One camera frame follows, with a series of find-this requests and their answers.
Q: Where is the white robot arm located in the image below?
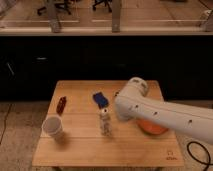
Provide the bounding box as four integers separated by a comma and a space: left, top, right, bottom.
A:
114, 77, 213, 144

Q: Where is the white patterned bottle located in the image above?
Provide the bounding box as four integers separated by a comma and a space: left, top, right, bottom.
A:
100, 108, 112, 136

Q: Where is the blue sponge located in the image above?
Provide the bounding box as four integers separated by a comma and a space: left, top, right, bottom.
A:
93, 92, 108, 109

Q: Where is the dark red chili pepper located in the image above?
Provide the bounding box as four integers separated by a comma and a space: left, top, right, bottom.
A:
56, 97, 66, 114

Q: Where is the wooden table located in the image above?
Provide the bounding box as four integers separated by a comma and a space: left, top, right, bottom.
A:
32, 81, 183, 167

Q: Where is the orange plate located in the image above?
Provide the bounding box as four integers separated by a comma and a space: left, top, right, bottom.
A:
136, 119, 168, 135

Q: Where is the white paper cup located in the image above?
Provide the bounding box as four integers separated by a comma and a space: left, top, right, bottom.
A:
42, 116, 63, 140

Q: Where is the grey desk leg middle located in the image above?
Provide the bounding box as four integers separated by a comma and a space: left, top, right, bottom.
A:
112, 0, 121, 33

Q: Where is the grey desk leg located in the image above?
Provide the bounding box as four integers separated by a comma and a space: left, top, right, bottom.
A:
46, 0, 61, 33
112, 0, 121, 33

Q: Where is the black office chair right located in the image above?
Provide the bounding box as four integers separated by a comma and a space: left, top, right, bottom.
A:
91, 0, 113, 14

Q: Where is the black office chair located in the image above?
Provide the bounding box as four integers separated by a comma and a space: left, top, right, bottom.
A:
37, 0, 71, 16
91, 0, 113, 14

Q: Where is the grey desk leg left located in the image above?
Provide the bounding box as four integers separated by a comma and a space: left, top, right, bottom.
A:
46, 0, 61, 33

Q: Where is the black office chair left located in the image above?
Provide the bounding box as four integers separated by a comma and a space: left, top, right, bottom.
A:
37, 0, 71, 16

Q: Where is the black floor cable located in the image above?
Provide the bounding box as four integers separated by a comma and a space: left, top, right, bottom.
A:
186, 140, 213, 171

